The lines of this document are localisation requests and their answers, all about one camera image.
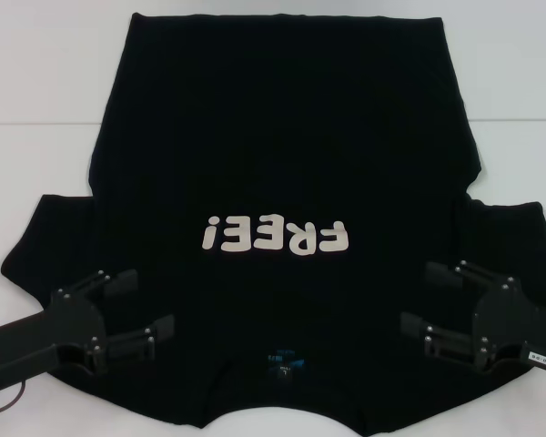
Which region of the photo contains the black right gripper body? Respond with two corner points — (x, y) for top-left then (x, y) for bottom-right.
(470, 276), (546, 375)

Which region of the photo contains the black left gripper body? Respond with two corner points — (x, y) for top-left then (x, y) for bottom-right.
(0, 287), (106, 393)

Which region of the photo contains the black t-shirt with FREE print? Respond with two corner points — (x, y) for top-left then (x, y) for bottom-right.
(0, 12), (546, 437)

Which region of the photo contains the thin dark red cable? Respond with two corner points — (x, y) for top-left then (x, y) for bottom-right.
(0, 389), (29, 418)

